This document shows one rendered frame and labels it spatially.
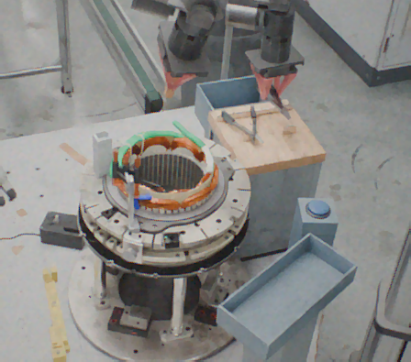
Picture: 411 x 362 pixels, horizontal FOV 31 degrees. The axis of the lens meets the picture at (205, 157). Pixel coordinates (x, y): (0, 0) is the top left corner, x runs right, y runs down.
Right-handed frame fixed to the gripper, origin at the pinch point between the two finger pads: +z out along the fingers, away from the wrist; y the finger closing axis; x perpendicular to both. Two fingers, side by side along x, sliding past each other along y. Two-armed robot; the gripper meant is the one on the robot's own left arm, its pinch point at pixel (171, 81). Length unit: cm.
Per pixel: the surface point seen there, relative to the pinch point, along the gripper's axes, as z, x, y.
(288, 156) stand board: 23.9, 30.8, 2.4
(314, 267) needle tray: 19.0, 25.7, 28.5
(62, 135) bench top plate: 73, -4, -36
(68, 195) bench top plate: 65, -7, -14
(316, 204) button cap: 21.2, 31.8, 15.2
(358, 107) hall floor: 161, 156, -99
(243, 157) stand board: 25.6, 21.7, 1.0
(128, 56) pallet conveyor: 85, 23, -72
